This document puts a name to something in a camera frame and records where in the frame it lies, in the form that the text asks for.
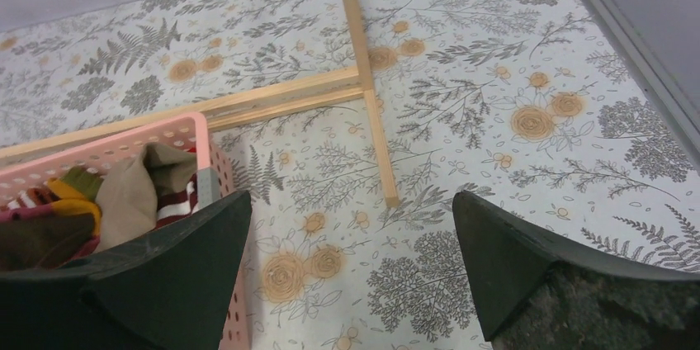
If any green striped sock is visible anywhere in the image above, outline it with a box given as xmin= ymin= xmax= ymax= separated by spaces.
xmin=59 ymin=167 xmax=103 ymax=201

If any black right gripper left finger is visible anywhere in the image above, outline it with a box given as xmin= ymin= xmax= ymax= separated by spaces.
xmin=1 ymin=191 xmax=252 ymax=349

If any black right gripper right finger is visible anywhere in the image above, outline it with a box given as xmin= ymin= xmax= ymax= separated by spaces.
xmin=452 ymin=191 xmax=699 ymax=349

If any pink plastic basket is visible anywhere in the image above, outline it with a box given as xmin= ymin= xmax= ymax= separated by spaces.
xmin=0 ymin=112 xmax=253 ymax=350

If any dark brown sock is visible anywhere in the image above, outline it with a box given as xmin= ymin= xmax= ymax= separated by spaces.
xmin=1 ymin=215 xmax=95 ymax=272

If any wooden clothes rack frame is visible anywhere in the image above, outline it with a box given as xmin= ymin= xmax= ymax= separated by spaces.
xmin=1 ymin=0 xmax=400 ymax=207

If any grey sock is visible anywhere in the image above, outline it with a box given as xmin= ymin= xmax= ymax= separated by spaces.
xmin=96 ymin=143 xmax=199 ymax=252
xmin=1 ymin=187 xmax=58 ymax=211

